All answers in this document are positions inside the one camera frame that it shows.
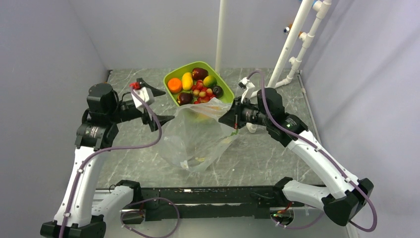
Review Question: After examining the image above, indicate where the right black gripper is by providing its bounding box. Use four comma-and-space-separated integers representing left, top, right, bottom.
219, 96, 271, 129

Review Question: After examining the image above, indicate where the dark red apple front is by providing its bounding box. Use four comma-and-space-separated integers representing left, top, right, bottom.
176, 92, 194, 106

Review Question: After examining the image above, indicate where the dark red apple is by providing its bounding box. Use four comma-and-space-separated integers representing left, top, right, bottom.
192, 67, 209, 81
176, 92, 194, 106

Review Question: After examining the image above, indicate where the clear plastic bag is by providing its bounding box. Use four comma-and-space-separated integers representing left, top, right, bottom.
156, 98, 238, 173

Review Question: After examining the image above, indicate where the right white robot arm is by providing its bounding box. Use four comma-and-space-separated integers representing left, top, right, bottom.
218, 88, 377, 232

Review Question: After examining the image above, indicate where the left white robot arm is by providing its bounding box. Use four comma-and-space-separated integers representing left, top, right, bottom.
40, 78, 172, 238

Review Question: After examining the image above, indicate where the orange fake fruit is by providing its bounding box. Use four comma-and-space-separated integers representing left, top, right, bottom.
166, 78, 183, 94

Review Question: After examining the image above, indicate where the orange yellow fake mango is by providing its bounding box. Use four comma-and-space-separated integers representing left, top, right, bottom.
195, 112, 220, 122

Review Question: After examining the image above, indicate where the green yellow fake mango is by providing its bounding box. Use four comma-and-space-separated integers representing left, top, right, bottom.
203, 75, 217, 88

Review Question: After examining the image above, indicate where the green plastic tray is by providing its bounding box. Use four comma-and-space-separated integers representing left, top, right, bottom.
163, 61, 234, 106

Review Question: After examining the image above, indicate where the dark purple mangosteen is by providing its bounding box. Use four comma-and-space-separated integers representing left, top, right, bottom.
212, 85, 224, 98

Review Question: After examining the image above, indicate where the red grape bunch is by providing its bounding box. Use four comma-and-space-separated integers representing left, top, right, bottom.
191, 80, 216, 104

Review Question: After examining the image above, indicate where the dark red apple back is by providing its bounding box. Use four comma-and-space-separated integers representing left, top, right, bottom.
192, 67, 209, 81

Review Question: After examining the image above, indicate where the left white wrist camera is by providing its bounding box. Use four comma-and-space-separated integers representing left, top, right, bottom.
130, 87, 155, 111

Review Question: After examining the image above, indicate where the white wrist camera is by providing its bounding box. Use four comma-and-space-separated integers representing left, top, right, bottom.
238, 77, 255, 103
130, 87, 155, 111

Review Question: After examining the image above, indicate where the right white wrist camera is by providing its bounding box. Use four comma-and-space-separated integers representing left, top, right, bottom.
238, 77, 255, 103

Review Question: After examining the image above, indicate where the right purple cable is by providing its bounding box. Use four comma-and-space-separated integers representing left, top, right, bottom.
246, 69, 378, 233

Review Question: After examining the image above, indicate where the purple cable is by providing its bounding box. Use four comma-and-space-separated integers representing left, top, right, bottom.
246, 69, 378, 233
58, 82, 180, 238

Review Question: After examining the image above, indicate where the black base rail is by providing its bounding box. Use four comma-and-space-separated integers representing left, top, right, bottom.
121, 186, 303, 224

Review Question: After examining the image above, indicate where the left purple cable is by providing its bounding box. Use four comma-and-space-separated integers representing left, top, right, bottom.
58, 82, 180, 238

